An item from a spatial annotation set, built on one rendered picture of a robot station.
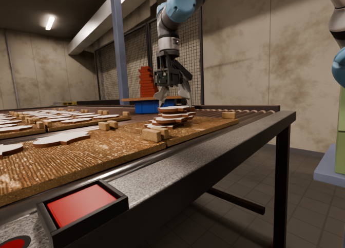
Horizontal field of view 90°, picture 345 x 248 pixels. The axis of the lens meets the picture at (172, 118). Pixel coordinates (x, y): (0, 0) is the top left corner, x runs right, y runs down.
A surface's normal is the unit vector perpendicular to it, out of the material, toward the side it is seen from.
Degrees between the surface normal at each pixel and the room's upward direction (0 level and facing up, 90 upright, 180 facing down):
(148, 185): 0
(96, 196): 0
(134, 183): 0
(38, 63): 90
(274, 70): 90
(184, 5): 90
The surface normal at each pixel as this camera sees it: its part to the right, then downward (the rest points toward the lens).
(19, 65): 0.67, 0.07
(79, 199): -0.05, -0.99
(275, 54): -0.74, 0.13
